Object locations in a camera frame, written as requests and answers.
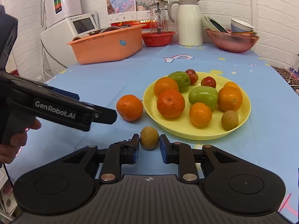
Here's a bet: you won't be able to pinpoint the brown kiwi fruit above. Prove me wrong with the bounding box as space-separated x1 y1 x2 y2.
140 126 160 150

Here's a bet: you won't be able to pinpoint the small smooth orange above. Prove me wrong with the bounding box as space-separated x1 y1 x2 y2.
189 102 212 127

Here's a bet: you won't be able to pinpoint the wrinkled mandarin orange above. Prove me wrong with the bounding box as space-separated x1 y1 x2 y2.
157 90 185 118

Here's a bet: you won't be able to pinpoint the light green apple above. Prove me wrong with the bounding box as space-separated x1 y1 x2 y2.
188 86 218 110

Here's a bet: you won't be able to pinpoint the red apple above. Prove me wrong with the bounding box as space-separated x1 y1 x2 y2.
201 76 216 88
185 69 199 85

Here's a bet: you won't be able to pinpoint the person's left hand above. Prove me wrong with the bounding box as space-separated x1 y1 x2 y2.
0 131 27 164

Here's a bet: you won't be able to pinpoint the white countertop appliance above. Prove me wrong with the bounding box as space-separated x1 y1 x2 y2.
41 12 99 75

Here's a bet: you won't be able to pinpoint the yellow plastic plate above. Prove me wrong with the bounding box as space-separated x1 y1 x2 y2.
143 69 251 140

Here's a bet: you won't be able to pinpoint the orange plastic basket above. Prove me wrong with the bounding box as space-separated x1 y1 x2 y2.
67 25 142 64

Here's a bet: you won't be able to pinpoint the orange beside guava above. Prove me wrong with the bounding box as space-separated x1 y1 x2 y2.
154 77 179 97

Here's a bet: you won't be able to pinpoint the metal bowls in basket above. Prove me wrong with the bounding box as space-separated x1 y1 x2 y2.
69 25 142 44

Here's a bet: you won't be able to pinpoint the dark green guava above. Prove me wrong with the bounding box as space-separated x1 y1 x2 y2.
168 71 191 92

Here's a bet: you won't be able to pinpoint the large orange right side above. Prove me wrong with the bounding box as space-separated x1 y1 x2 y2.
218 86 243 112

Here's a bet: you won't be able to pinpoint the small orange right rear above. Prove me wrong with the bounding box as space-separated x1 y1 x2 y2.
224 81 240 90

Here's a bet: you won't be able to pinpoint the red plastic basket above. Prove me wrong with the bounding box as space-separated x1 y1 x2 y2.
142 31 175 47

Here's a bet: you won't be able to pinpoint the blue patterned tablecloth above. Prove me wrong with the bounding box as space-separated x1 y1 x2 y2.
5 41 299 222

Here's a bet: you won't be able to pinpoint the bedding poster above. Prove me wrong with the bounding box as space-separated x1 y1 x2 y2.
105 0 170 24

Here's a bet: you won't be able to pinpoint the glass carafe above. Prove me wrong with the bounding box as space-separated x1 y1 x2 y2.
149 2 168 34

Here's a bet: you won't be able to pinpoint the pink glass bowl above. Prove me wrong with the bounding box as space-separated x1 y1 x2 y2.
205 29 259 53

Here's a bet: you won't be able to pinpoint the white thermos jug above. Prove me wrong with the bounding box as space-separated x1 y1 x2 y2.
167 0 203 46

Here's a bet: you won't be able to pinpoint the stacked ceramic bowls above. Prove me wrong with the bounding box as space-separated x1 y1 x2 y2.
231 19 257 36

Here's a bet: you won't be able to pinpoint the white wall water purifier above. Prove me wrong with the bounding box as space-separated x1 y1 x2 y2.
45 0 82 27

